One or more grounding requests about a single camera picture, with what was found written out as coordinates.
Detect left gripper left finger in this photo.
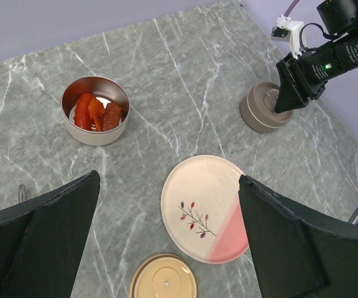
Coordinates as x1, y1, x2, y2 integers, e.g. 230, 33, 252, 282
0, 170, 100, 297

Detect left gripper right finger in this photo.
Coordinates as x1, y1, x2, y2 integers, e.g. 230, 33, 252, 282
239, 175, 358, 297

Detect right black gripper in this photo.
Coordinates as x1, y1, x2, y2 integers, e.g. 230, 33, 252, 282
274, 43, 341, 114

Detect dark brown round lid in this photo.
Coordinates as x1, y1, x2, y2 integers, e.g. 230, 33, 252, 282
239, 81, 294, 127

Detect metal tongs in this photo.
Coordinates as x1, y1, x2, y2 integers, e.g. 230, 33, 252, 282
18, 184, 27, 204

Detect tan round lid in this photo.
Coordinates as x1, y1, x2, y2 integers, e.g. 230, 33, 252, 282
129, 254, 198, 298

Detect red sausage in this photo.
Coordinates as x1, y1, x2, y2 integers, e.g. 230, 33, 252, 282
74, 93, 93, 130

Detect brown meat slice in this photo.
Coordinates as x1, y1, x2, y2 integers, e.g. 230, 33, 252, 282
102, 102, 122, 131

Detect orange carrot piece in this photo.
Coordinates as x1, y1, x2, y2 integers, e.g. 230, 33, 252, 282
88, 97, 105, 132

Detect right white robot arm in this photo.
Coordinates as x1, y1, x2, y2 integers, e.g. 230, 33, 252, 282
272, 1, 358, 113

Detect pink white round plate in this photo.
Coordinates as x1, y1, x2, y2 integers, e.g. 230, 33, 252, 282
160, 155, 249, 264

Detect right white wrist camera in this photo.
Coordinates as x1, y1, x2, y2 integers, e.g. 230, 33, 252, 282
271, 14, 305, 60

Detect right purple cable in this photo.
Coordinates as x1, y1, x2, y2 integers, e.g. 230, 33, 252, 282
284, 0, 301, 17

